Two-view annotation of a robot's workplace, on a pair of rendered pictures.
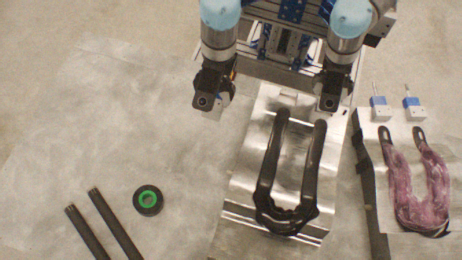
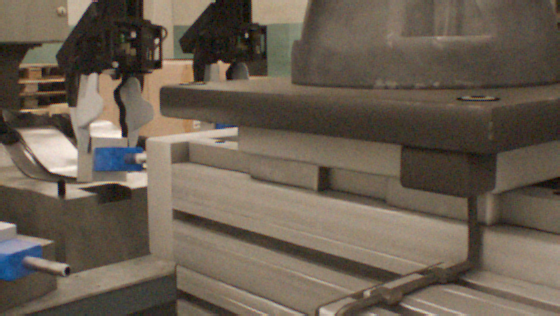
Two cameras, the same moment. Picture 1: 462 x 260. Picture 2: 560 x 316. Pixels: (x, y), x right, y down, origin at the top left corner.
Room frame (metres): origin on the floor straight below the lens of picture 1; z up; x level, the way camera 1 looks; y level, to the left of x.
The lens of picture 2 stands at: (1.22, -0.81, 1.06)
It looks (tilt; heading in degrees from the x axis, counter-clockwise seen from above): 9 degrees down; 130
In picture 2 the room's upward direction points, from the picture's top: 1 degrees counter-clockwise
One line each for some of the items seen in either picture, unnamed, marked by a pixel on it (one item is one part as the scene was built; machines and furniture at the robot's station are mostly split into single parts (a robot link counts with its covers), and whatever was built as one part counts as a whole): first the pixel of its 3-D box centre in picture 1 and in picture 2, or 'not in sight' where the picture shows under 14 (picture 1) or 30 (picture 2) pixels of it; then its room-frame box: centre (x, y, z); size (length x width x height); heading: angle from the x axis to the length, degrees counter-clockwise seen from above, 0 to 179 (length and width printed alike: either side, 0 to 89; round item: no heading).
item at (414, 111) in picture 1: (410, 102); not in sight; (0.65, -0.53, 0.86); 0.13 x 0.05 x 0.05; 8
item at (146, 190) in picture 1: (148, 200); not in sight; (0.25, 0.19, 0.82); 0.08 x 0.08 x 0.04
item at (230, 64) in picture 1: (218, 62); (231, 25); (0.52, 0.05, 1.09); 0.09 x 0.08 x 0.12; 170
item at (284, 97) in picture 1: (287, 100); not in sight; (0.58, -0.15, 0.87); 0.05 x 0.05 x 0.04; 80
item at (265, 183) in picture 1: (293, 166); (59, 145); (0.36, -0.17, 0.92); 0.35 x 0.16 x 0.09; 170
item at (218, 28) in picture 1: (219, 16); not in sight; (0.51, 0.05, 1.25); 0.09 x 0.08 x 0.11; 14
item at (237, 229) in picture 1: (284, 177); (62, 175); (0.35, -0.16, 0.87); 0.50 x 0.26 x 0.14; 170
